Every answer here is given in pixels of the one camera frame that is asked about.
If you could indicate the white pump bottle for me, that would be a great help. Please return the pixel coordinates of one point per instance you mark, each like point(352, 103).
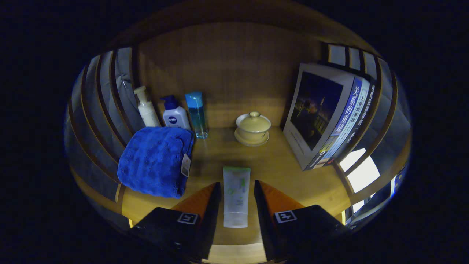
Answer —
point(148, 113)

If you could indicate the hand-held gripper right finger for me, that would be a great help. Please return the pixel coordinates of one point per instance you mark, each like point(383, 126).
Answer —
point(265, 227)

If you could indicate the white cosmetic tube green print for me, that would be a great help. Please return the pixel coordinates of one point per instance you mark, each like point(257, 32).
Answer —
point(236, 198)

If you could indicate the beige lidded teacup with saucer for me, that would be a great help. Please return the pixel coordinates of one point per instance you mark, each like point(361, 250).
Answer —
point(253, 128)

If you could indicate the light blue spine book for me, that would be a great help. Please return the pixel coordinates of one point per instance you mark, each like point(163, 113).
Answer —
point(357, 113)

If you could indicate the wooden countertop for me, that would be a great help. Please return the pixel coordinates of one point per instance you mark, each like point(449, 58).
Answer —
point(285, 176)

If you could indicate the blue folded towel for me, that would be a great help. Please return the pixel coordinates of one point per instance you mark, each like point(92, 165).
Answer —
point(154, 161)

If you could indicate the white book with dark cover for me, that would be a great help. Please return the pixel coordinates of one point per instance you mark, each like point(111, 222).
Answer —
point(315, 110)

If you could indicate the wooden cabinet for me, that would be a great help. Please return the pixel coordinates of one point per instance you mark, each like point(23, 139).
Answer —
point(227, 66)

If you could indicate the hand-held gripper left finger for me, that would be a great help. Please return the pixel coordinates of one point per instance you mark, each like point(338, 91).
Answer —
point(209, 227)

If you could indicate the blue transparent bottle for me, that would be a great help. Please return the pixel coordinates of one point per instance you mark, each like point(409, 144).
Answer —
point(197, 117)

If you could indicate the white lotion bottle blue cap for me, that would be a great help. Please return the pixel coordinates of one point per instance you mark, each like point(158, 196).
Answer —
point(175, 117)

